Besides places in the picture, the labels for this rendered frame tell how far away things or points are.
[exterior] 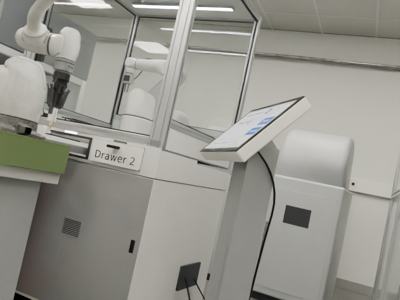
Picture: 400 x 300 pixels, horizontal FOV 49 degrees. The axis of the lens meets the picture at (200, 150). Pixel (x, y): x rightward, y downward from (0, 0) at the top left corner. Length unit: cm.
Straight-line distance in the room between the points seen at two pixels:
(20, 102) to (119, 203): 77
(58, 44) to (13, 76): 56
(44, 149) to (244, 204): 73
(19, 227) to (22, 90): 47
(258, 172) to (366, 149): 356
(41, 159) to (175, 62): 86
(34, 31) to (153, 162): 79
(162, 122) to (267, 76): 349
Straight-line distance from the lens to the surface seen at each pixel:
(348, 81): 531
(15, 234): 166
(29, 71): 164
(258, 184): 165
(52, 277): 240
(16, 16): 316
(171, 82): 210
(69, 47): 214
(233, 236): 164
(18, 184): 162
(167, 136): 208
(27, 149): 154
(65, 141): 217
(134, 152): 210
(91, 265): 224
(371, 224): 510
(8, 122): 162
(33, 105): 163
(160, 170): 208
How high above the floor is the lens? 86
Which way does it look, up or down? 3 degrees up
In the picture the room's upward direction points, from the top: 12 degrees clockwise
